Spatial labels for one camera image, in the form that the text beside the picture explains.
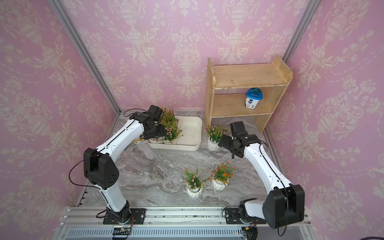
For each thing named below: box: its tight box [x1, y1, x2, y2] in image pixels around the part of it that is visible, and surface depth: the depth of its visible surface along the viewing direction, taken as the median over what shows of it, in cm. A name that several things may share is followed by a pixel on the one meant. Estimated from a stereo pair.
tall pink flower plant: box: [161, 110, 187, 145], surface depth 92 cm
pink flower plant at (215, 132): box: [205, 125, 230, 151], surface depth 94 cm
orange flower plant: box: [208, 161, 236, 191], surface depth 79 cm
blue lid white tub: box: [245, 87, 263, 109], surface depth 89 cm
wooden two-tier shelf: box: [204, 56, 293, 133], surface depth 83 cm
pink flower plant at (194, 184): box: [180, 168, 206, 199], surface depth 77 cm
